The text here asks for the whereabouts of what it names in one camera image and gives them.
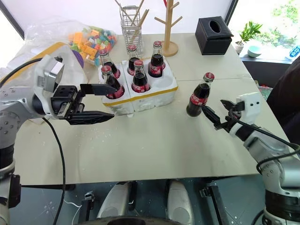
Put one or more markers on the glass cola bottle red cap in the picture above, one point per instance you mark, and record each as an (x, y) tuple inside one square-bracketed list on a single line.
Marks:
[(106, 58), (140, 80), (132, 61), (112, 82), (198, 98), (156, 63)]

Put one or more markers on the white foam crate yellow tape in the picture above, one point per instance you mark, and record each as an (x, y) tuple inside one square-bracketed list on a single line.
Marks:
[(154, 96)]

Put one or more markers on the black table leg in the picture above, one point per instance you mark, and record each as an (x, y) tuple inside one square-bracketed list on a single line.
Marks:
[(218, 204), (89, 204)]

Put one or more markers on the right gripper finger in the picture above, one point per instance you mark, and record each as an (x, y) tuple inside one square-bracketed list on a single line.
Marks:
[(228, 104), (212, 114)]

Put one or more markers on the teal bowl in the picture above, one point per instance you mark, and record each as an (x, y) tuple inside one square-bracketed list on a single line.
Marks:
[(254, 51)]

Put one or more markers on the black cabinet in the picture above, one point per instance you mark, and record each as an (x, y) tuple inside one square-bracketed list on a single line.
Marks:
[(262, 70)]

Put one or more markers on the white rounded robot leg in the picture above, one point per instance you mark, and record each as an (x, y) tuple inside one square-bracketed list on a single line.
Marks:
[(179, 204), (114, 201)]

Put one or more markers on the small potted green plant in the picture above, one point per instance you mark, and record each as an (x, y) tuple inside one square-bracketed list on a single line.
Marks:
[(249, 31)]

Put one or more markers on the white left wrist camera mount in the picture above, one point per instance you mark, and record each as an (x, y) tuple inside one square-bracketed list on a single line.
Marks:
[(44, 70)]

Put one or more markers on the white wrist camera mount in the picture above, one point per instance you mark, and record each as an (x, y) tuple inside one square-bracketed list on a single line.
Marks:
[(250, 103), (44, 70)]

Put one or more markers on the wooden mug tree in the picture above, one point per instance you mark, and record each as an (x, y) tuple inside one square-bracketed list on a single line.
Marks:
[(169, 35)]

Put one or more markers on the person in dark clothing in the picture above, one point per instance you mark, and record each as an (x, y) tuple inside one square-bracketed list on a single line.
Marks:
[(286, 98)]

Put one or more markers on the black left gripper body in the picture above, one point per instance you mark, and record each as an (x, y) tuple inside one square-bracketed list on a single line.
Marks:
[(66, 98)]

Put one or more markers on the black tissue box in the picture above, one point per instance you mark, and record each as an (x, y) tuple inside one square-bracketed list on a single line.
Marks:
[(211, 39)]

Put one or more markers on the clear bag of colourful blocks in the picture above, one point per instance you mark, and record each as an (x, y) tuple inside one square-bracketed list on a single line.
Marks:
[(98, 42)]

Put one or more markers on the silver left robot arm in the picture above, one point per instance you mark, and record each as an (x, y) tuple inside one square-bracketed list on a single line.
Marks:
[(14, 112)]

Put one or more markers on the purple disc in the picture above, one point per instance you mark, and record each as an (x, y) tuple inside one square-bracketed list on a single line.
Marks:
[(78, 58)]

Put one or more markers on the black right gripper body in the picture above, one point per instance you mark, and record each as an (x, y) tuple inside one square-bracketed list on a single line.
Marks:
[(230, 118)]

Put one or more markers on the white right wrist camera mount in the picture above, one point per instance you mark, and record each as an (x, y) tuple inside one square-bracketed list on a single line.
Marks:
[(250, 103)]

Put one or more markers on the blue sign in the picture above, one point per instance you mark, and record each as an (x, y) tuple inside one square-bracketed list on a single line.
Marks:
[(294, 52)]

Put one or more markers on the wooden chopstick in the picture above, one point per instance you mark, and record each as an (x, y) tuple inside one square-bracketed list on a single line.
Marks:
[(138, 11), (141, 22), (124, 11)]

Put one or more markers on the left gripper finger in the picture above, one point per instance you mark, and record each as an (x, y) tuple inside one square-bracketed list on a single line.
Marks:
[(89, 117), (98, 89)]

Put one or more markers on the dark rounded robot part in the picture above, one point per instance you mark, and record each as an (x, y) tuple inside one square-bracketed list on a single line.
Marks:
[(136, 221)]

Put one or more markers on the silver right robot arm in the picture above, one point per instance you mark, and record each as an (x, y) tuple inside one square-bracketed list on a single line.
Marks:
[(279, 164)]

